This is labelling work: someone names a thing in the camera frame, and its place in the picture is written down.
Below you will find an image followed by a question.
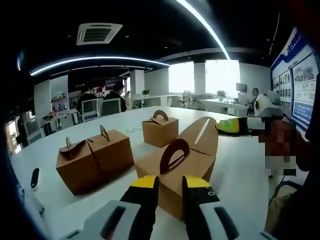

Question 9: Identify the ceiling air conditioner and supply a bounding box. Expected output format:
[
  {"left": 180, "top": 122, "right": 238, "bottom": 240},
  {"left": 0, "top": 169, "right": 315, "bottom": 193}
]
[{"left": 76, "top": 22, "right": 124, "bottom": 47}]

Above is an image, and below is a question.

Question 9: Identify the blue wall display board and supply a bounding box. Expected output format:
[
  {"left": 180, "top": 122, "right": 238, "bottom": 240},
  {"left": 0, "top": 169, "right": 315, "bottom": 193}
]
[{"left": 269, "top": 26, "right": 320, "bottom": 131}]

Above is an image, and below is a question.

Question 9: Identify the brown paper box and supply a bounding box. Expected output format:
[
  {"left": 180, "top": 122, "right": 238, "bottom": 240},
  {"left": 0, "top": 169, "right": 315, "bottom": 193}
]
[
  {"left": 86, "top": 124, "right": 135, "bottom": 176},
  {"left": 141, "top": 109, "right": 180, "bottom": 149},
  {"left": 134, "top": 116, "right": 220, "bottom": 221},
  {"left": 55, "top": 136, "right": 101, "bottom": 196}
]

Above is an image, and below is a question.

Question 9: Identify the curved ceiling light strip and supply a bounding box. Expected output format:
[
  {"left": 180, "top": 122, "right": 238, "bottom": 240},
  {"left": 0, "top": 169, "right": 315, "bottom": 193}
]
[{"left": 29, "top": 55, "right": 171, "bottom": 77}]

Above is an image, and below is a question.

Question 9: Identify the straight ceiling light strip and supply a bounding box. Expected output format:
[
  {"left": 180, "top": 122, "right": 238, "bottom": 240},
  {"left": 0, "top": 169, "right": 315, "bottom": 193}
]
[{"left": 175, "top": 0, "right": 232, "bottom": 61}]

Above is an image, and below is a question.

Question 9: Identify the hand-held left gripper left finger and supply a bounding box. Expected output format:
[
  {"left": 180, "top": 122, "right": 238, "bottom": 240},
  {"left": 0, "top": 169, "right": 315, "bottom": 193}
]
[{"left": 66, "top": 174, "right": 160, "bottom": 240}]

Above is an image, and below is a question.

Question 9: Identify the grey office chair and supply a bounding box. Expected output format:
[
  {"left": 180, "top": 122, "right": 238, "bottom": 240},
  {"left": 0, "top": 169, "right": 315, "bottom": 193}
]
[
  {"left": 23, "top": 119, "right": 44, "bottom": 145},
  {"left": 100, "top": 97, "right": 123, "bottom": 118},
  {"left": 81, "top": 98, "right": 99, "bottom": 123},
  {"left": 178, "top": 90, "right": 193, "bottom": 109}
]

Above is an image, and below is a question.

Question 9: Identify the dark monitor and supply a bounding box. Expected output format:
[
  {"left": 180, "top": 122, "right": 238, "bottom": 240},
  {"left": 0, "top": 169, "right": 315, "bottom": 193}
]
[{"left": 235, "top": 82, "right": 249, "bottom": 94}]

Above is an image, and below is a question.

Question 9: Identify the black cable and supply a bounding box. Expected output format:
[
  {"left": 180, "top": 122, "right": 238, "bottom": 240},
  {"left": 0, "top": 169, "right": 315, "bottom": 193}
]
[{"left": 268, "top": 174, "right": 286, "bottom": 204}]

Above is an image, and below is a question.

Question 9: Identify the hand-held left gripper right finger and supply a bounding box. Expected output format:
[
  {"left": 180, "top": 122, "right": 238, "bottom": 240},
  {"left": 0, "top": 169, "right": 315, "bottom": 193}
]
[{"left": 181, "top": 174, "right": 271, "bottom": 240}]

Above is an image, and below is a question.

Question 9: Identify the white office desk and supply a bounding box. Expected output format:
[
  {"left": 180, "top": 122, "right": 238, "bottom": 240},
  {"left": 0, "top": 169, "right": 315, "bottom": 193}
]
[{"left": 199, "top": 98, "right": 250, "bottom": 118}]

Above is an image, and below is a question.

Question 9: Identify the shelf with colourful goods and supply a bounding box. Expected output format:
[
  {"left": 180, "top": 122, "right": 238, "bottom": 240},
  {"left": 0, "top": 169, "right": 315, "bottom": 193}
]
[{"left": 50, "top": 92, "right": 70, "bottom": 119}]

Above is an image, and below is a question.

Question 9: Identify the black computer mouse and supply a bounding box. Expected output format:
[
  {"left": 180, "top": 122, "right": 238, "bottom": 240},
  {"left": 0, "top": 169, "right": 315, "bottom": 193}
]
[{"left": 30, "top": 167, "right": 41, "bottom": 192}]

